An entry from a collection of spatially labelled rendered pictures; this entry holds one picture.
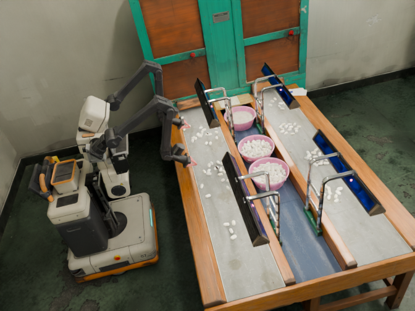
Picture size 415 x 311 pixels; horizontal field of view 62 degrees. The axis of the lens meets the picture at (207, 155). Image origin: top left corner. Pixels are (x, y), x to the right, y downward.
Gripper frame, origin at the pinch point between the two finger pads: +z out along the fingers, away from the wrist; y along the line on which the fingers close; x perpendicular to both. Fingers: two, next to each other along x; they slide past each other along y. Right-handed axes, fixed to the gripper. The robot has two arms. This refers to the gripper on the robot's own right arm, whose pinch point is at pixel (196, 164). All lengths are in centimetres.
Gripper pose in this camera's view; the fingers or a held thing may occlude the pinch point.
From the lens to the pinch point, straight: 239.3
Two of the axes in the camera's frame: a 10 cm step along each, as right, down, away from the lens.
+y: -1.9, -6.1, 7.7
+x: -5.3, 7.2, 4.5
